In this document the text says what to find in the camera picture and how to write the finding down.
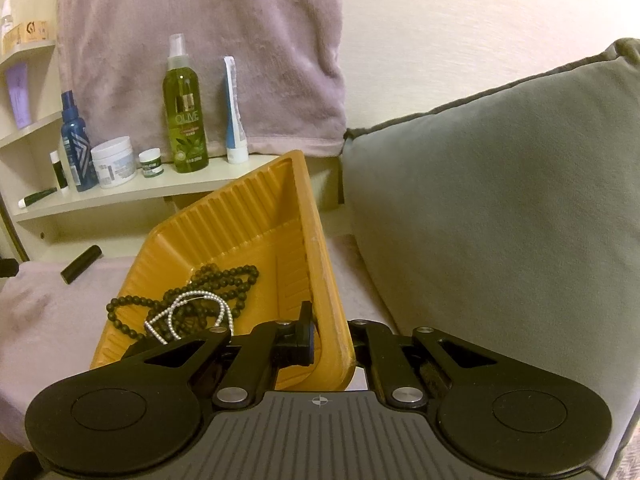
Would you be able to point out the white and green lip balm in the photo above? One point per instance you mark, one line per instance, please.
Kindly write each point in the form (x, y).
(59, 172)

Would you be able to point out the white cream jar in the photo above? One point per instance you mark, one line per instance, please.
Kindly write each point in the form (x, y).
(114, 165)

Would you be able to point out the blue spray bottle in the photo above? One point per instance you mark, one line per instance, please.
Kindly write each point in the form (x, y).
(77, 152)

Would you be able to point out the white and blue tube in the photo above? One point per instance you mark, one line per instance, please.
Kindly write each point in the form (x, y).
(234, 125)

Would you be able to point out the green spray bottle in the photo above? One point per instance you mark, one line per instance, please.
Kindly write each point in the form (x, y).
(185, 125)

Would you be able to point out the yellow plastic tray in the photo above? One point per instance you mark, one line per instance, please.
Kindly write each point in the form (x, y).
(280, 220)

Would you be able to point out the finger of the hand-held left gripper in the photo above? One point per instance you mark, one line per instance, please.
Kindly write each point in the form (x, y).
(7, 267)

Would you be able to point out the cream corner shelf unit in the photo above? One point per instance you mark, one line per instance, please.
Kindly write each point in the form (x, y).
(160, 187)

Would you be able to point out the mauve fleece blanket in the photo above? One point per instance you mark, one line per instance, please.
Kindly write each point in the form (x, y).
(45, 350)

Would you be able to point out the dark tube with white cap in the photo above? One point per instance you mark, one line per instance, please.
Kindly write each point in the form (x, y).
(39, 197)

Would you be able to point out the mauve hanging towel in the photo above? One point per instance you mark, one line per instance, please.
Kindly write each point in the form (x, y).
(200, 20)

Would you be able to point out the clear white bottle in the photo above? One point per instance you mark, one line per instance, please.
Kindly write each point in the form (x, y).
(6, 12)

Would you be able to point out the black cylindrical tube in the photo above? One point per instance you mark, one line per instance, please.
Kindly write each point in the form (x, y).
(80, 264)

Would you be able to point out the grey cushion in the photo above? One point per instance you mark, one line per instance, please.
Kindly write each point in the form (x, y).
(500, 220)

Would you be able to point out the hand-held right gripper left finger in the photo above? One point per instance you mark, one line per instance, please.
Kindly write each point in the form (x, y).
(310, 337)

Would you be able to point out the small green and white jar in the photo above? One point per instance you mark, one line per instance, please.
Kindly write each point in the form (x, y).
(150, 166)

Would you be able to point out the orange cardboard box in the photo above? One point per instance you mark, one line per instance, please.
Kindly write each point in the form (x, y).
(27, 35)

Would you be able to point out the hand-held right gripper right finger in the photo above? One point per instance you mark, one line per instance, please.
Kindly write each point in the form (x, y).
(369, 337)

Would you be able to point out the purple tube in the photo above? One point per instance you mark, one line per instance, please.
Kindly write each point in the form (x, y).
(19, 97)

